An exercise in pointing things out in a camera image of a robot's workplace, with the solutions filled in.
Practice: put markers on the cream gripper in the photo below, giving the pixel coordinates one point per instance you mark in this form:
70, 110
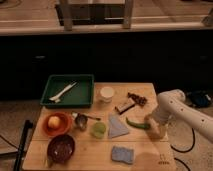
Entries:
156, 131

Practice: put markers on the green pepper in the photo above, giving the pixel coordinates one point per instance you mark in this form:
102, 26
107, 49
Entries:
144, 126

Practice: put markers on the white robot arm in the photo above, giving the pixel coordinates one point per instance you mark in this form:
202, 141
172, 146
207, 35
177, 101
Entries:
172, 103

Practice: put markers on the green plastic cup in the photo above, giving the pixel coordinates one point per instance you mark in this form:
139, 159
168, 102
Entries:
98, 130

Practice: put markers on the white plastic cup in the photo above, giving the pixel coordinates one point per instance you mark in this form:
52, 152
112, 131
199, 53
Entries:
106, 94

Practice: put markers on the blue triangular cloth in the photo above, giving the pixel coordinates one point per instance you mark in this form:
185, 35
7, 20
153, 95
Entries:
116, 127

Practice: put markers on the blue sponge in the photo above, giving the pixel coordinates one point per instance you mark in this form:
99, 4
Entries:
122, 154

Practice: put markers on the metal measuring spoon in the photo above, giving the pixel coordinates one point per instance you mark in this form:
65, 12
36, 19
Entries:
81, 120

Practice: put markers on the green plastic tray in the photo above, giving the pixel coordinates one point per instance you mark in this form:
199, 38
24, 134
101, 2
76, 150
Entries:
79, 96

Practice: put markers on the dark red bowl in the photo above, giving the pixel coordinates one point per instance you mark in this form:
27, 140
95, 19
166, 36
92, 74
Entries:
61, 148

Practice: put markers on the orange bowl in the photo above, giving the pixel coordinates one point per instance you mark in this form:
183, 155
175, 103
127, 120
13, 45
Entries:
65, 124

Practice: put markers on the yellow lemon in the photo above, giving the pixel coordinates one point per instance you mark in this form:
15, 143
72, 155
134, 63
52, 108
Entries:
54, 122

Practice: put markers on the white plastic utensil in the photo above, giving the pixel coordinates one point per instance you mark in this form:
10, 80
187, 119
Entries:
56, 98

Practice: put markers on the black stand bar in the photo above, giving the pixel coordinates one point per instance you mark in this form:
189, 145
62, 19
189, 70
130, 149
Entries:
27, 126

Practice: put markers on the brown handled brush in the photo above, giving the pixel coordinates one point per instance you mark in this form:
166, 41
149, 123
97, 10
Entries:
132, 100

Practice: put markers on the wooden frame legs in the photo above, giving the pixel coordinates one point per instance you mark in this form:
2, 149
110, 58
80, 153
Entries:
72, 13

